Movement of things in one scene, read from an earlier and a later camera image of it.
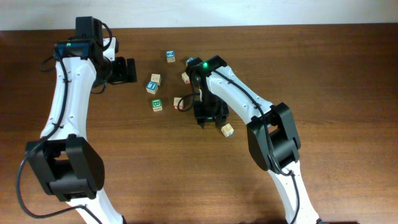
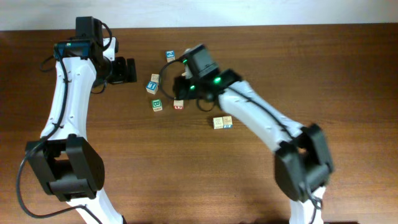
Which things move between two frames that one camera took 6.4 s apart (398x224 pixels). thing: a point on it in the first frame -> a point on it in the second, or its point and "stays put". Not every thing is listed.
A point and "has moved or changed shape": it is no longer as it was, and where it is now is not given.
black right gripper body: x=210 y=108 -> x=188 y=88
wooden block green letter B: x=157 y=105 stays put
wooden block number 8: x=178 y=104 stays put
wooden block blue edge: x=227 y=130 has moved or changed shape
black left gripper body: x=119 y=72 stays put
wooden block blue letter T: x=152 y=87 stays put
